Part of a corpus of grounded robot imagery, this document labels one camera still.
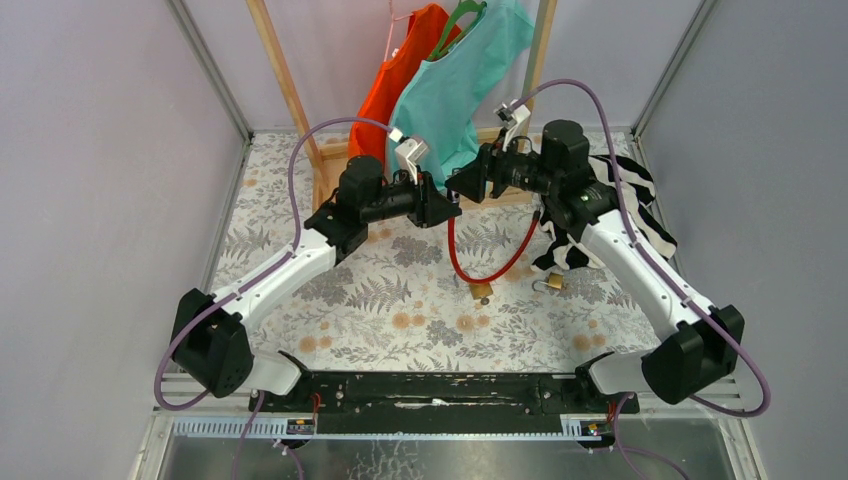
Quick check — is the white slotted cable duct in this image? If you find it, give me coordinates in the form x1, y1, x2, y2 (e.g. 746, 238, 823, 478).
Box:
173, 417, 317, 439

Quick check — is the green clothes hanger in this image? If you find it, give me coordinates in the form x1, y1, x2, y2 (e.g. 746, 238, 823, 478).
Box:
426, 0, 487, 62

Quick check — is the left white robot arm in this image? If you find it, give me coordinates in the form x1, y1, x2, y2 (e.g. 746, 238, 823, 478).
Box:
169, 156, 462, 411

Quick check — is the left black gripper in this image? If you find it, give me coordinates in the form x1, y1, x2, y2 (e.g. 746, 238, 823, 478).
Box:
360, 163, 461, 228

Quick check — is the floral table mat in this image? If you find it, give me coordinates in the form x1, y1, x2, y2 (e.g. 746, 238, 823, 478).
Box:
207, 131, 694, 374

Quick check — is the large brass padlock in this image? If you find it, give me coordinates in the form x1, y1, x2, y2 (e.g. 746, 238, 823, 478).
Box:
468, 283, 493, 306

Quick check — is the small brass padlock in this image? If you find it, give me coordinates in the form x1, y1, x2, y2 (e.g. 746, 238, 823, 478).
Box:
531, 273, 567, 293

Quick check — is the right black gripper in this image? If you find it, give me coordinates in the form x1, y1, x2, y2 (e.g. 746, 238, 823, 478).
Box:
444, 128, 558, 205

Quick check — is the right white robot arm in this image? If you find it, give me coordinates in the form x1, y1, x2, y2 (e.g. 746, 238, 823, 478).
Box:
446, 120, 745, 412

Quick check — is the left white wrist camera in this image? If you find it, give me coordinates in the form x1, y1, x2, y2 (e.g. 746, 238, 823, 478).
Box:
388, 128, 429, 185

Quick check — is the orange shirt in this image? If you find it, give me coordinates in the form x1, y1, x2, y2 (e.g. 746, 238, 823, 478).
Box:
347, 3, 449, 165

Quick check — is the wooden clothes rack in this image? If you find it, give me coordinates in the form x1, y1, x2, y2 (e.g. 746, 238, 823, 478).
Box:
246, 0, 558, 208

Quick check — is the red cable lock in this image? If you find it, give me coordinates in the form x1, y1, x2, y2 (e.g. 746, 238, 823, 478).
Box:
446, 191, 539, 285

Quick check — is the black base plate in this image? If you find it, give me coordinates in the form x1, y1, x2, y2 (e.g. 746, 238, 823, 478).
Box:
250, 371, 640, 435

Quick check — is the black white striped cloth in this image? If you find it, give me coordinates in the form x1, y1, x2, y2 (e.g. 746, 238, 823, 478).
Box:
531, 156, 678, 272

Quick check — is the pink clothes hanger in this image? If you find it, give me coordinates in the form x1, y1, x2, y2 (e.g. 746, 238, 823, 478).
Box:
383, 0, 412, 62

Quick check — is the teal shirt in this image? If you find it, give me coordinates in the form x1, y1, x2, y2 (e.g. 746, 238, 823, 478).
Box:
389, 1, 535, 187

